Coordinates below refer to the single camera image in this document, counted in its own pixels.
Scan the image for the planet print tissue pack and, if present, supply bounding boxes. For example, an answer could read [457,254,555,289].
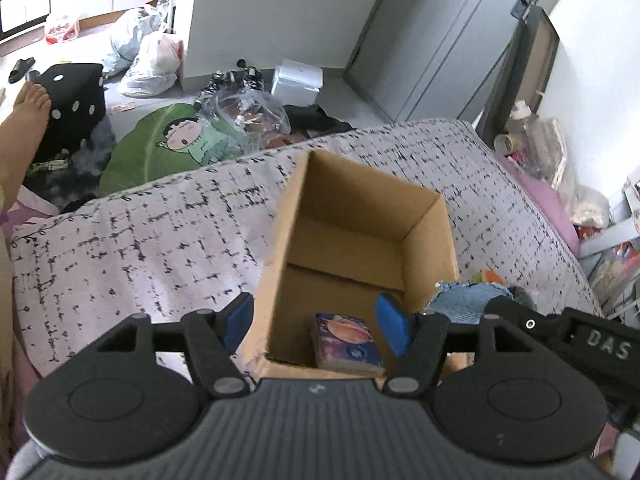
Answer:
[310,313,387,376]

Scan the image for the clear crumpled plastic bag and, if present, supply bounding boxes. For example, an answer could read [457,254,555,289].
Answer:
[195,87,292,153]

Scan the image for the black white-dotted dice cushion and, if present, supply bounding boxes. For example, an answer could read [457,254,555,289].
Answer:
[30,62,108,163]

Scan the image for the dark fuzzy rug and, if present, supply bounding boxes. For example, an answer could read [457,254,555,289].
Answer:
[22,117,119,212]

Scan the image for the brown cardboard box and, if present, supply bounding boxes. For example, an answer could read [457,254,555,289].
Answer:
[239,149,473,393]

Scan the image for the purple bed sheet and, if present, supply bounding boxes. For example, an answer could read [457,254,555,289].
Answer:
[492,152,581,258]

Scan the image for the clear plastic wrapped bundle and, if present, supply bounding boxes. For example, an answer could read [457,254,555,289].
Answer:
[520,117,577,187]

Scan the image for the orange plush toy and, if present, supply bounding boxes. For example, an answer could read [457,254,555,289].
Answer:
[472,267,507,287]

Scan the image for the blue denim cloth pouch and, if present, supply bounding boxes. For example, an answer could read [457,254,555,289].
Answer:
[424,280,518,326]

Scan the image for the black clothing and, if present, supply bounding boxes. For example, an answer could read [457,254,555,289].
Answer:
[284,103,354,137]

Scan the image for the grey cluttered storage shelf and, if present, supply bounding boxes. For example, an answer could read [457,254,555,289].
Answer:
[575,172,640,322]

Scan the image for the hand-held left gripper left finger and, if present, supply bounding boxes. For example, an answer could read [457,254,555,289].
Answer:
[92,292,256,402]

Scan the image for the black slipper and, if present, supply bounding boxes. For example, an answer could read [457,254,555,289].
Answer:
[7,57,37,84]

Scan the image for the grey door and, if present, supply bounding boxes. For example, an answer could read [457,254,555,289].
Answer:
[342,0,543,123]

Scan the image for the green leaf cartoon cushion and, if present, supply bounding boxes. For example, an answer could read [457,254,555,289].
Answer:
[99,102,241,196]

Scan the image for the bare foot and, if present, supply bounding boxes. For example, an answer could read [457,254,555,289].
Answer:
[0,80,53,211]

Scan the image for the red white plastic bag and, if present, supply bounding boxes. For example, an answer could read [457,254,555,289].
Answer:
[44,14,82,45]

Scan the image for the pale blue plastic bag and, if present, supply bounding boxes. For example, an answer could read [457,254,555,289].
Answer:
[101,6,166,78]

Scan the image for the grey black-flecked blanket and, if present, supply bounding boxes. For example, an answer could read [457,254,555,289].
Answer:
[10,117,603,381]

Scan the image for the black white shoes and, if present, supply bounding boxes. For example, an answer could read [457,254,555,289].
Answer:
[209,59,266,97]

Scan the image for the white fluffy bundle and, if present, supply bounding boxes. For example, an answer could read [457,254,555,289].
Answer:
[570,185,612,229]

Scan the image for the white square box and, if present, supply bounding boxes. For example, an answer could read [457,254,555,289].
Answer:
[270,58,325,107]

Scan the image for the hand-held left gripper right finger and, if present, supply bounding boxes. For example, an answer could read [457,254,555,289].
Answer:
[375,292,547,402]

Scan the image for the dark brown door frame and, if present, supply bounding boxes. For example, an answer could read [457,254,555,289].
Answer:
[479,4,561,137]

